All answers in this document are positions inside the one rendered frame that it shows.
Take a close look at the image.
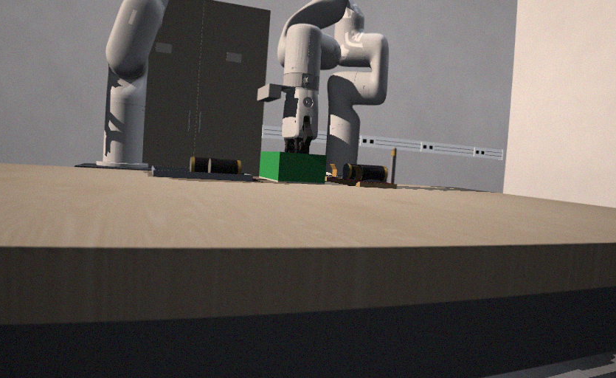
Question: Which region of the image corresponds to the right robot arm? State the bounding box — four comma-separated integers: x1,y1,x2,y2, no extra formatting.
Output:
97,0,169,168

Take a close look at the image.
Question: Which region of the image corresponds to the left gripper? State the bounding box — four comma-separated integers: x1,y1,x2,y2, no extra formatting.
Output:
282,87,319,154

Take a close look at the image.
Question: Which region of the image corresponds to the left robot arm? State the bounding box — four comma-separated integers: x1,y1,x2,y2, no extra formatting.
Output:
257,0,389,177

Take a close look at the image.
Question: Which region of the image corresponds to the green box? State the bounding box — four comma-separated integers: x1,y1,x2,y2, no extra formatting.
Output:
259,151,327,185

